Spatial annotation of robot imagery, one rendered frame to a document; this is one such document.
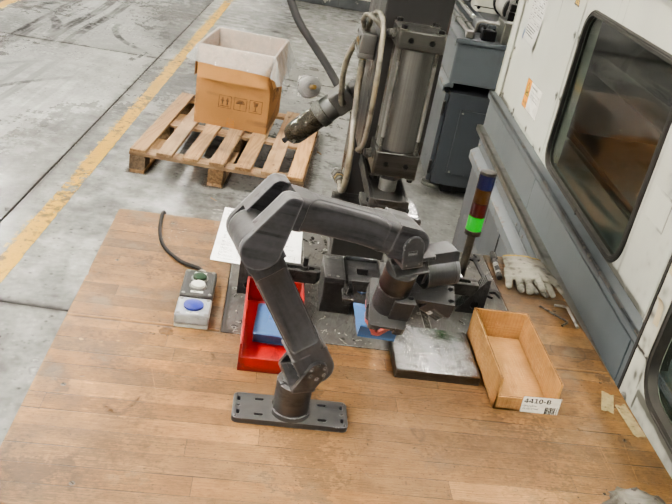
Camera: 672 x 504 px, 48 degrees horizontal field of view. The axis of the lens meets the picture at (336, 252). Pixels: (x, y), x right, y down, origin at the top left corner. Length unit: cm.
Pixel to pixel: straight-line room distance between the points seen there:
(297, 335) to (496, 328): 60
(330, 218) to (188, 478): 45
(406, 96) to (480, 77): 319
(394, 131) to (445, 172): 333
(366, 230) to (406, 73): 41
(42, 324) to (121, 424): 188
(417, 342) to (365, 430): 29
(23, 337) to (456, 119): 280
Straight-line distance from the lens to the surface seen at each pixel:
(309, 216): 111
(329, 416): 136
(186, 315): 153
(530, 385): 159
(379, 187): 157
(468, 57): 463
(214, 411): 135
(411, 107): 149
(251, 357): 143
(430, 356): 155
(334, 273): 163
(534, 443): 146
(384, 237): 118
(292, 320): 121
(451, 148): 477
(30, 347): 305
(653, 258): 184
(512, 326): 170
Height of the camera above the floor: 176
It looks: 27 degrees down
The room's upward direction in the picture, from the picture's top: 10 degrees clockwise
